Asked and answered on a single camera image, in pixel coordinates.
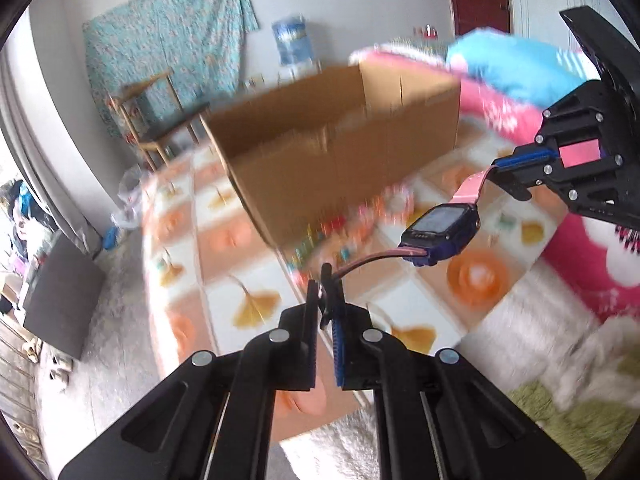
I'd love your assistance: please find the pink hairbrush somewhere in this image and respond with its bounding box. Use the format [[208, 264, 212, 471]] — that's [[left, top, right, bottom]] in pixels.
[[614, 225, 640, 253]]

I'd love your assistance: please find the dark grey cabinet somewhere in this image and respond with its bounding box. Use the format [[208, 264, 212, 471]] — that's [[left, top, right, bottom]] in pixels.
[[22, 230, 106, 361]]

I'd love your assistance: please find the grey curtain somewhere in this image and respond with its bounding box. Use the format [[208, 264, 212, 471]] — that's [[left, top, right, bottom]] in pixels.
[[0, 50, 108, 268]]

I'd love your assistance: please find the teal floral wall cloth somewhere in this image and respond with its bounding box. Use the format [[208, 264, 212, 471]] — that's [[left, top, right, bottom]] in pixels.
[[82, 0, 260, 138]]

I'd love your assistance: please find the pile of clothes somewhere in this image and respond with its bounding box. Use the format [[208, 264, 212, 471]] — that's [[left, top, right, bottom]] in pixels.
[[0, 180, 56, 281]]

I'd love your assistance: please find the green fluffy blanket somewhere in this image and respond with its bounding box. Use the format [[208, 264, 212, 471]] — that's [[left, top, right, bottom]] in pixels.
[[507, 355, 640, 480]]

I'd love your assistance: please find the light blue pillow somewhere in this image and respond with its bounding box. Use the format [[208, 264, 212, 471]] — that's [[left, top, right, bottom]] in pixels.
[[445, 29, 598, 111]]

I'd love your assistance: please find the pink floral blanket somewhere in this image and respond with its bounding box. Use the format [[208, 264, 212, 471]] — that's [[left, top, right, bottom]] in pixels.
[[349, 42, 640, 328]]

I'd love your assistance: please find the cardboard box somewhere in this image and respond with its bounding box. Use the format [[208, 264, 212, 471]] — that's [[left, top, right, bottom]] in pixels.
[[200, 62, 462, 250]]

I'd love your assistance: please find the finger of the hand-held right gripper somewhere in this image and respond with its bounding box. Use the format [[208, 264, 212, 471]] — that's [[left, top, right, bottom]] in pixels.
[[492, 160, 623, 217], [492, 80, 618, 170]]

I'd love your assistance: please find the metal window railing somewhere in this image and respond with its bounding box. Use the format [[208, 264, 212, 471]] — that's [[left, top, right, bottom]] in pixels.
[[0, 317, 51, 461]]

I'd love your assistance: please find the wooden chair with dark seat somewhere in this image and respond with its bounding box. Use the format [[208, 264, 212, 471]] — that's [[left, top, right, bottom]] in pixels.
[[107, 71, 211, 171]]

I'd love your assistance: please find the pink bead bracelet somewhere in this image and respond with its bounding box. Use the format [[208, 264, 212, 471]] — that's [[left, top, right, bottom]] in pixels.
[[381, 185, 415, 218]]

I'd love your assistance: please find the pink strap smartwatch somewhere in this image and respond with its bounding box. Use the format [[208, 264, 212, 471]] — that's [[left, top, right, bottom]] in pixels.
[[330, 167, 493, 281]]

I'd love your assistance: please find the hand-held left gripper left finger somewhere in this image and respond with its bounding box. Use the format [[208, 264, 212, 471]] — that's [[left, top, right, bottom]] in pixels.
[[59, 280, 321, 480]]

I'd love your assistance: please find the white fluffy blanket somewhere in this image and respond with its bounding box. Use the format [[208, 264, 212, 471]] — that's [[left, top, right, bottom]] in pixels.
[[279, 260, 640, 480]]

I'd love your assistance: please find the white plastic bag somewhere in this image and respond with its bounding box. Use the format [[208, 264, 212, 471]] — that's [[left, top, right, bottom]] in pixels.
[[111, 167, 151, 231]]

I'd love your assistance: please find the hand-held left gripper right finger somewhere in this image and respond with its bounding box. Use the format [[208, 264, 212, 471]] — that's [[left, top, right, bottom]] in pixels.
[[322, 263, 587, 480]]

